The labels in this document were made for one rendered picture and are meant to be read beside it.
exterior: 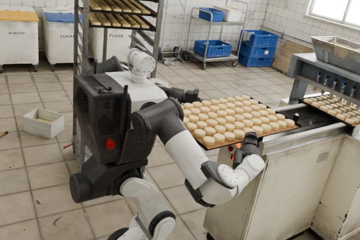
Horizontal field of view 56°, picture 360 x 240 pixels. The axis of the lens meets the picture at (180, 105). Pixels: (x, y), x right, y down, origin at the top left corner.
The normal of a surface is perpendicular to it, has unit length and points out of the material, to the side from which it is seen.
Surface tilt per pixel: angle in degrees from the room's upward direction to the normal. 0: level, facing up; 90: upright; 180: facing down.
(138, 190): 90
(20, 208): 0
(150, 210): 90
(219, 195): 104
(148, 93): 41
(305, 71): 90
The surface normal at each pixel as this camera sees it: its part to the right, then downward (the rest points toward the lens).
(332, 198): -0.83, 0.11
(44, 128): -0.27, 0.36
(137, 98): 0.48, -0.41
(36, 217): 0.14, -0.91
